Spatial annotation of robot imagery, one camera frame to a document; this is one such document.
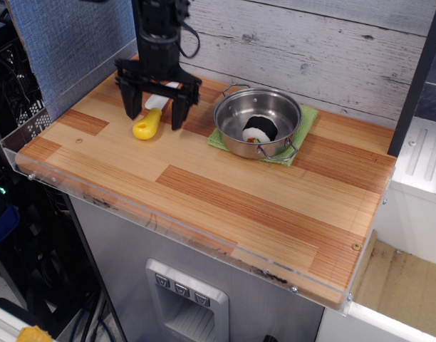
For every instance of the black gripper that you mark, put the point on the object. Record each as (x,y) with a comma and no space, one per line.
(158,71)

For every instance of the yellow handled toy knife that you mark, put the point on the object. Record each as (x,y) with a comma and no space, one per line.
(146,128)

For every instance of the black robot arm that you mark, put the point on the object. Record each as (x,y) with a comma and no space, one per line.
(158,27)

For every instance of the stainless steel pot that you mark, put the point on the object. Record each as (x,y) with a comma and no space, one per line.
(240,102)

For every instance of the blue fabric panel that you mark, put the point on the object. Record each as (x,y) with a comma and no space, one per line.
(72,46)

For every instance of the toy sushi roll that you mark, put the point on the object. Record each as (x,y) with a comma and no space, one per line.
(259,129)

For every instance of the black plastic crate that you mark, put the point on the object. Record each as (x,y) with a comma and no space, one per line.
(20,95)

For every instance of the green cloth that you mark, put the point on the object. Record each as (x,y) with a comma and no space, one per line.
(303,124)

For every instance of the clear acrylic table guard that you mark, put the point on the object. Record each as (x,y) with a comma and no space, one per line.
(302,227)

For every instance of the silver toy fridge cabinet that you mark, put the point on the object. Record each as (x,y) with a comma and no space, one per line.
(165,289)

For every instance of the white toy sink unit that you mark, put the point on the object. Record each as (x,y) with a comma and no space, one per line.
(395,295)

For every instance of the dark left post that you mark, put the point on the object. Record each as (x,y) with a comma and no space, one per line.
(136,19)

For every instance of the dark post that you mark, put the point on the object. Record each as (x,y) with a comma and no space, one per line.
(415,91)
(136,19)

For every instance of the dark right post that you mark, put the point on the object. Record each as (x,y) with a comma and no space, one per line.
(415,91)

